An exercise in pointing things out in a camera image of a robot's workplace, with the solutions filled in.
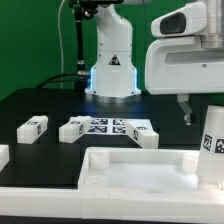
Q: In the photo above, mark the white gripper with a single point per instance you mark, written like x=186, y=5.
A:
x=187, y=56

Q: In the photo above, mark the white desk top tray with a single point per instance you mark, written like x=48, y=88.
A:
x=142, y=169

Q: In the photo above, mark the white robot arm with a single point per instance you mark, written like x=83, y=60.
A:
x=113, y=78

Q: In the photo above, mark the fiducial marker sheet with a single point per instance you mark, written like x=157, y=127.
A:
x=107, y=126

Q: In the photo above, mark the white left fence block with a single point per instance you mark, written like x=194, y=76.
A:
x=4, y=156

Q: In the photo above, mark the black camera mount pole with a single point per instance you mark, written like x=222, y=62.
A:
x=83, y=74

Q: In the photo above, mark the white front fence rail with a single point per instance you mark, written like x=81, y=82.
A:
x=187, y=207

